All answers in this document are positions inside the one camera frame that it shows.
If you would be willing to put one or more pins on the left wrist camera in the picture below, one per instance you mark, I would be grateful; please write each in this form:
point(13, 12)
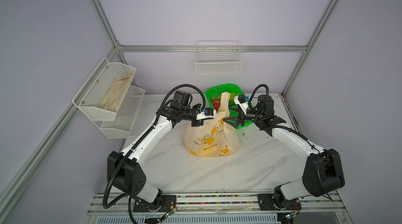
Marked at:
point(207, 113)

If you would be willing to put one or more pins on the folded beige bags in shelf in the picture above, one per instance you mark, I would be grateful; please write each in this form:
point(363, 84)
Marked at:
point(115, 93)

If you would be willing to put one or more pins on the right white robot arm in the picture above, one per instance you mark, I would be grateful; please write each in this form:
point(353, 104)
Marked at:
point(323, 172)

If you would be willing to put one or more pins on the green fake pear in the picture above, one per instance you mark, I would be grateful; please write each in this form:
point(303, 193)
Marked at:
point(232, 96)

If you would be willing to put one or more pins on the lower white mesh shelf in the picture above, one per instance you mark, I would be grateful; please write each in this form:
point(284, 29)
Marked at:
point(123, 123)

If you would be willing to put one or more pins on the white wire wall basket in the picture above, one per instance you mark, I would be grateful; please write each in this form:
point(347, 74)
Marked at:
point(218, 57)

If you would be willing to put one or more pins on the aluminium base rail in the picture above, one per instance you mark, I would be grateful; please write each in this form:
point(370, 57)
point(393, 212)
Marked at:
point(222, 208)

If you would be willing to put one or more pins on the white mesh shelf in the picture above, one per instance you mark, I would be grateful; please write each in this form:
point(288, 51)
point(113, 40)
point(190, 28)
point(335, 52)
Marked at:
point(90, 99)
point(123, 123)

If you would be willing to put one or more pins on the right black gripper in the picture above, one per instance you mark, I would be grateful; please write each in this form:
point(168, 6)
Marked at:
point(235, 125)

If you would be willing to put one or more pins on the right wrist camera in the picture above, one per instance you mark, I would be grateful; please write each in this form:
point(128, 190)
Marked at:
point(244, 113)

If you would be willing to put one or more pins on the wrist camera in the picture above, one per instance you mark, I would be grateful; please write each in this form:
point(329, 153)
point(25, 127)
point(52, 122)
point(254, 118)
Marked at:
point(244, 113)
point(207, 113)

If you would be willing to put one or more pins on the red fake strawberry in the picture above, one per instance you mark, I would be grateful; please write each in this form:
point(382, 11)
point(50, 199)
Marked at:
point(216, 104)

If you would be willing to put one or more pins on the beige plastic bag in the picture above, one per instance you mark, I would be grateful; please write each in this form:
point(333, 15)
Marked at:
point(215, 138)

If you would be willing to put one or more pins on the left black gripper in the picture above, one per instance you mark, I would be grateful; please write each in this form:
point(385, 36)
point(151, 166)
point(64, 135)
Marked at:
point(198, 123)

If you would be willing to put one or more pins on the green plastic basket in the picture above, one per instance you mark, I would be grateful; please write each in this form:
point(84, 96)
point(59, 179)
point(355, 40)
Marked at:
point(233, 90)

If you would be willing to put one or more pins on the upper white mesh shelf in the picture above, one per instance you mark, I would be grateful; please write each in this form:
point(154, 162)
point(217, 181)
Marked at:
point(90, 99)

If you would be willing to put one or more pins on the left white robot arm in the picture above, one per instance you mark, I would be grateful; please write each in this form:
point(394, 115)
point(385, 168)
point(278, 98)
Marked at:
point(124, 169)

